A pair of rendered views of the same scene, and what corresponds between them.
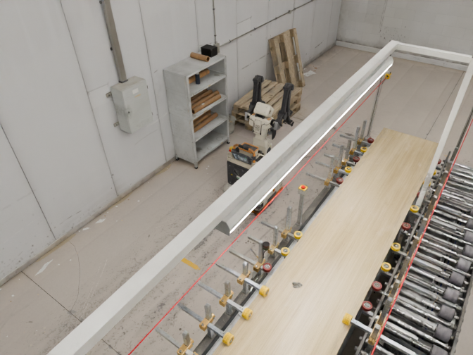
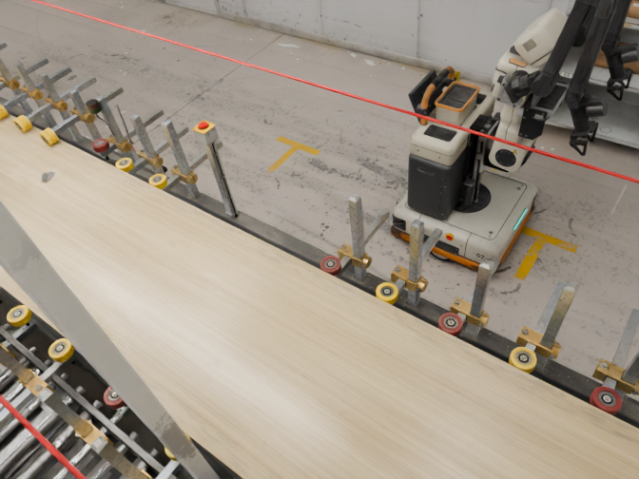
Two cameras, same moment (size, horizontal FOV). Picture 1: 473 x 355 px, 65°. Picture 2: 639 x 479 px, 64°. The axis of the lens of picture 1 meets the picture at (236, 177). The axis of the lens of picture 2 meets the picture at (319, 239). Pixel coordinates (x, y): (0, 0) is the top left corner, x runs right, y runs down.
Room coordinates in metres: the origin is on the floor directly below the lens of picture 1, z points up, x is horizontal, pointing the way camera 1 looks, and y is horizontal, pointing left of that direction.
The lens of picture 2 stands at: (3.39, -2.42, 2.43)
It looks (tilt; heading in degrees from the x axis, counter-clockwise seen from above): 48 degrees down; 96
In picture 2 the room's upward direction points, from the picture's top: 9 degrees counter-clockwise
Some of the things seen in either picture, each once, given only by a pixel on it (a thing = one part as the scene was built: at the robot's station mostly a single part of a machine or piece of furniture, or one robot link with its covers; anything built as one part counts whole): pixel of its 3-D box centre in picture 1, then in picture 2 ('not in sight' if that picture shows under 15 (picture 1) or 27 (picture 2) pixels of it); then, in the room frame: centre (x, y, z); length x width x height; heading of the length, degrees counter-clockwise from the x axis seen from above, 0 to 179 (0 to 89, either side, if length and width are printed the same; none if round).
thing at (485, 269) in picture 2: (346, 155); (477, 304); (3.79, -1.39, 0.87); 0.04 x 0.04 x 0.48; 54
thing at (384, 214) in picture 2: (322, 179); (359, 245); (3.39, -1.02, 0.82); 0.43 x 0.03 x 0.04; 54
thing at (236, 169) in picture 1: (249, 167); (455, 149); (3.96, -0.18, 0.59); 0.55 x 0.34 x 0.83; 54
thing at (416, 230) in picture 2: (339, 161); (415, 266); (3.59, -1.24, 0.93); 0.04 x 0.04 x 0.48; 54
